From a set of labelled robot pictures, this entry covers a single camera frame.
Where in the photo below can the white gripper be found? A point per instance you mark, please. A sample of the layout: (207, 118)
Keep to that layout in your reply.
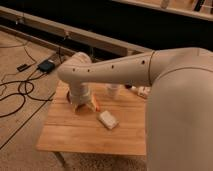
(79, 94)

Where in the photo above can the orange pepper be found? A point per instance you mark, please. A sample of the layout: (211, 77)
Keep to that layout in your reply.
(97, 106)

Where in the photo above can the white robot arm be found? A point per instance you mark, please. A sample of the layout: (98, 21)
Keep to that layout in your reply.
(179, 108)

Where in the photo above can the dark purple ceramic bowl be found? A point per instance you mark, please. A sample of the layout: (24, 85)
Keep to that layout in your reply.
(68, 97)

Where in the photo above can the white sponge block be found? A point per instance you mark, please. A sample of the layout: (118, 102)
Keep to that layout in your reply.
(108, 120)

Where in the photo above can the white cup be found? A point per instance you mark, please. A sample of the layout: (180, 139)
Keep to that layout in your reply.
(112, 90)

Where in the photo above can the black power adapter box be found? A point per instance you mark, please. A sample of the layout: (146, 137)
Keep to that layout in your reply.
(46, 66)

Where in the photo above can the wooden table leg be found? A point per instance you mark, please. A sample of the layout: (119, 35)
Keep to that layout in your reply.
(60, 158)

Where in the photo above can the white red small object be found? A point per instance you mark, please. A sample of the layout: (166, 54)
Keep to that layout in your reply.
(141, 91)

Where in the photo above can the small black device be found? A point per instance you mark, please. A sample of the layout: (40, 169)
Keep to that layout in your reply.
(23, 67)

